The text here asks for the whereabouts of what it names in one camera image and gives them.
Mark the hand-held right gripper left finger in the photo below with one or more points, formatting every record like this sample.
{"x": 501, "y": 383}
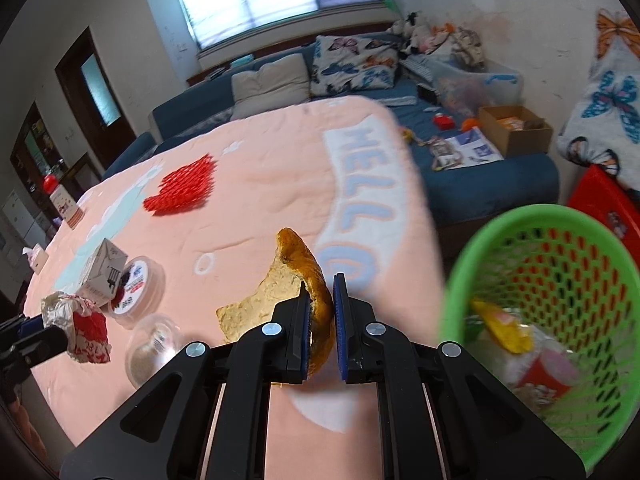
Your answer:
{"x": 302, "y": 332}

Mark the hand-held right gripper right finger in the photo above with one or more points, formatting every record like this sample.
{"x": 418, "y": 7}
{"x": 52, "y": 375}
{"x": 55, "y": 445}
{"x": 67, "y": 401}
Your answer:
{"x": 341, "y": 332}

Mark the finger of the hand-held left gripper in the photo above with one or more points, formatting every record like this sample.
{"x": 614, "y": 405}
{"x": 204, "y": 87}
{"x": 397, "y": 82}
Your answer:
{"x": 42, "y": 350}
{"x": 30, "y": 326}

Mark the red foil wrapper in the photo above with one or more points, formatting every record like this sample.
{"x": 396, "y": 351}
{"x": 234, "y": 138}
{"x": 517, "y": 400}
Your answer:
{"x": 87, "y": 330}

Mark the brown fruit peel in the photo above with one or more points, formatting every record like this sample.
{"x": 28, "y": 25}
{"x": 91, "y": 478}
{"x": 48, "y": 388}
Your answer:
{"x": 300, "y": 260}

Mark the white milk carton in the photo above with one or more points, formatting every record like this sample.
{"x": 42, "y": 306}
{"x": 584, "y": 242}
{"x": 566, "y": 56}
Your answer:
{"x": 102, "y": 272}

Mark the clear plastic cup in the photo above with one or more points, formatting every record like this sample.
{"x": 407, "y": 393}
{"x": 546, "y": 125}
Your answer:
{"x": 150, "y": 355}

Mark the white printed round tub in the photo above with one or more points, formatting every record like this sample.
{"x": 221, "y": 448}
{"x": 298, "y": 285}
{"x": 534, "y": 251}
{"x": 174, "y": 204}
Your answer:
{"x": 137, "y": 280}

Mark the yellow snack bag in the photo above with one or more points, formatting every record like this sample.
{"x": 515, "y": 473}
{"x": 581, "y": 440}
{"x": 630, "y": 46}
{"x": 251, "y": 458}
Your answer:
{"x": 505, "y": 330}

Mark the red foam net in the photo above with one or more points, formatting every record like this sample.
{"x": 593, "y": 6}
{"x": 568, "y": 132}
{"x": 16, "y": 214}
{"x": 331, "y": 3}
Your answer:
{"x": 185, "y": 185}

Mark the green plastic basket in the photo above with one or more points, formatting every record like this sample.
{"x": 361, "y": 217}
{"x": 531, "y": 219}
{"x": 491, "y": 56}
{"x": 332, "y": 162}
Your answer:
{"x": 500, "y": 220}

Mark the red printed paper cup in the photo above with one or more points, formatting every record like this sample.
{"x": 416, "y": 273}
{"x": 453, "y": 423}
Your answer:
{"x": 537, "y": 382}

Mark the person's left forearm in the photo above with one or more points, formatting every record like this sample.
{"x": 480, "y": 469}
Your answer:
{"x": 22, "y": 425}

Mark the pink tissue box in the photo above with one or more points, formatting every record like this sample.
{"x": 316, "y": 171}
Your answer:
{"x": 37, "y": 260}

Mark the white fridge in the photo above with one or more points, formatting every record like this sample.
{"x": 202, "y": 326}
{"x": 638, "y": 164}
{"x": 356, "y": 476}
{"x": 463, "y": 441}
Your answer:
{"x": 20, "y": 220}

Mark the red-capped printed bottle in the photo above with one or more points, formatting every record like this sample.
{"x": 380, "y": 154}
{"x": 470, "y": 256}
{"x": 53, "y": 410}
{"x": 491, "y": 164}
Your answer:
{"x": 65, "y": 205}

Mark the wooden chair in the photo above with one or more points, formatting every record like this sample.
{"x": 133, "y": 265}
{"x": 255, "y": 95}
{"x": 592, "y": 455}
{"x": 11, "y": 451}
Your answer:
{"x": 85, "y": 175}

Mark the pink printed blanket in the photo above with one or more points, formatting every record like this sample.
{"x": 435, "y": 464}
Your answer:
{"x": 250, "y": 160}

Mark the dark glass cabinet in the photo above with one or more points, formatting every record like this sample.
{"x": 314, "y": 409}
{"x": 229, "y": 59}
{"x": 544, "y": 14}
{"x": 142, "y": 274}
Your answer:
{"x": 30, "y": 140}

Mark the blue sofa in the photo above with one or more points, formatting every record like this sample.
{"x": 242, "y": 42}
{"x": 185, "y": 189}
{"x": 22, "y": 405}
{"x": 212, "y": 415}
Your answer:
{"x": 500, "y": 185}

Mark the open magazine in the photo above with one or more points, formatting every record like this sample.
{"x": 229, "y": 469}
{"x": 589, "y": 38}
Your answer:
{"x": 475, "y": 150}

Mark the red small toy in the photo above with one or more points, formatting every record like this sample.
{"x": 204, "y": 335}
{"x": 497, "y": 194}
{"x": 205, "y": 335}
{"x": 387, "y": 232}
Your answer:
{"x": 444, "y": 122}

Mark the orange small toy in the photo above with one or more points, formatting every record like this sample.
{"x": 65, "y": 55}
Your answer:
{"x": 471, "y": 125}

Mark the dark wooden door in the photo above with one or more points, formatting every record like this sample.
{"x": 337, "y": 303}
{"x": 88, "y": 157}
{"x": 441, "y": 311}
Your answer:
{"x": 75, "y": 85}

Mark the grey pillow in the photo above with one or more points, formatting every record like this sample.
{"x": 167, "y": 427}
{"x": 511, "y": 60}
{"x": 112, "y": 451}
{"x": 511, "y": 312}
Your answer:
{"x": 270, "y": 85}

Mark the black box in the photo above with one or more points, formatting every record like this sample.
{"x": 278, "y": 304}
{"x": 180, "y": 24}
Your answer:
{"x": 428, "y": 93}

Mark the cardboard box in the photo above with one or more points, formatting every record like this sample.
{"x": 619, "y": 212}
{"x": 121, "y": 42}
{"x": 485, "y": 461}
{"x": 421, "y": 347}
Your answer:
{"x": 520, "y": 142}

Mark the butterfly print pillow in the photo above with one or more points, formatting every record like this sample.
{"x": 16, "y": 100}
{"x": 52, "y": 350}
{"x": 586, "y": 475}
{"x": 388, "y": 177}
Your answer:
{"x": 350, "y": 65}

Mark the dark remote control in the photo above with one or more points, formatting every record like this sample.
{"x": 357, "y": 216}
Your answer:
{"x": 217, "y": 74}

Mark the white patterned board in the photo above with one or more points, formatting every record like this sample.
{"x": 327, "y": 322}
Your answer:
{"x": 420, "y": 67}

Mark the teal box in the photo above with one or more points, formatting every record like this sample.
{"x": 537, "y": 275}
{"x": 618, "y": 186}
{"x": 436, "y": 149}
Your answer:
{"x": 241, "y": 61}

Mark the clear storage bin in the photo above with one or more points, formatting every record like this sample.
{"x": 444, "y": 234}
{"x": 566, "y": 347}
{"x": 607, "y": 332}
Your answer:
{"x": 495, "y": 90}

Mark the red plastic stool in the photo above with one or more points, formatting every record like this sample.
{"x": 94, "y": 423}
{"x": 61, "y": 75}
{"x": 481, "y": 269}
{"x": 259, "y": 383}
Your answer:
{"x": 595, "y": 195}

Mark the orange plush toy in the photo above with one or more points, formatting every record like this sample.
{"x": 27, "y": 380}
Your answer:
{"x": 442, "y": 35}

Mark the patterned cloth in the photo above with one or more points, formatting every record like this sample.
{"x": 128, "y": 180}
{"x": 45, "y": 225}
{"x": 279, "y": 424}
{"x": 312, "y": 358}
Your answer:
{"x": 470, "y": 45}

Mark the black white cow plush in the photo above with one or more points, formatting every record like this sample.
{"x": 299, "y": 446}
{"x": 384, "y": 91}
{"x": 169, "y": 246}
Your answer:
{"x": 415, "y": 25}

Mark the grey butterfly blanket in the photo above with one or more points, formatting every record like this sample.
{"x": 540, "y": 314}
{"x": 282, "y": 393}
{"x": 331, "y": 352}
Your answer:
{"x": 610, "y": 95}

